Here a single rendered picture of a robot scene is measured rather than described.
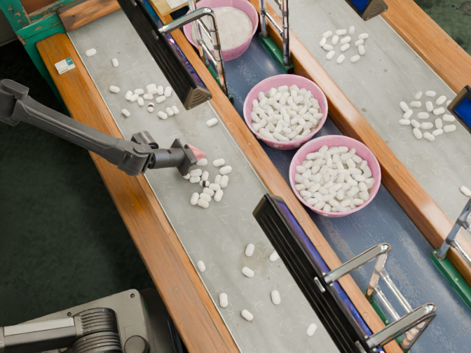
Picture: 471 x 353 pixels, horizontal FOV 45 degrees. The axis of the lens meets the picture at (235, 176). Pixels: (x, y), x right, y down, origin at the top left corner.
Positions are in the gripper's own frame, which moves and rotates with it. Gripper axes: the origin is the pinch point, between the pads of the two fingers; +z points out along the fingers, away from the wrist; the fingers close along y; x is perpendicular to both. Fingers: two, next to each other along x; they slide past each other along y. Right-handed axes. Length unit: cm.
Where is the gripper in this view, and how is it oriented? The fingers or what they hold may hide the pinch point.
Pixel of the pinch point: (202, 155)
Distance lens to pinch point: 177.0
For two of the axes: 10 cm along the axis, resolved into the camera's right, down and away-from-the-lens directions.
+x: -4.6, 6.6, 5.9
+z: 7.4, -0.8, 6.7
